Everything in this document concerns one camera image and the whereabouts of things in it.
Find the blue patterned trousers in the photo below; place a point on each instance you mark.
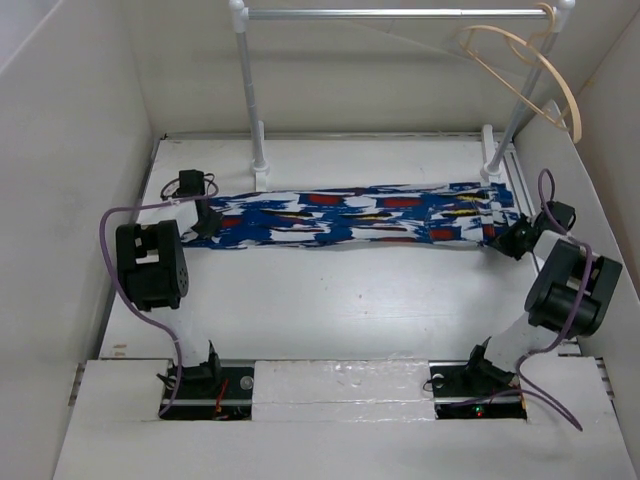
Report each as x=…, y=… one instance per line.
x=461, y=213

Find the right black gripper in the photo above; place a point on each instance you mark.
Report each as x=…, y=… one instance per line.
x=504, y=240

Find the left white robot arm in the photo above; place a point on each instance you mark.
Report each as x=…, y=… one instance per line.
x=153, y=276

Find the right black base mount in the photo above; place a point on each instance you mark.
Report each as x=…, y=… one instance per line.
x=460, y=395

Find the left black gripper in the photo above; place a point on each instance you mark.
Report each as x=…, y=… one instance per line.
x=213, y=226

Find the white metal clothes rack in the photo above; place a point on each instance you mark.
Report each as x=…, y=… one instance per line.
x=355, y=69

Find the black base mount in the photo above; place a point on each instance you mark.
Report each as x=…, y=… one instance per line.
x=460, y=395
x=230, y=400

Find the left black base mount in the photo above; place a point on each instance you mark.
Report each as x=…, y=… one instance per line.
x=230, y=400

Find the aluminium rail right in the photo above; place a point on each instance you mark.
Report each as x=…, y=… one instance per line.
x=518, y=185

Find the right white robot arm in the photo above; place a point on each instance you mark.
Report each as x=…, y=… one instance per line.
x=569, y=298

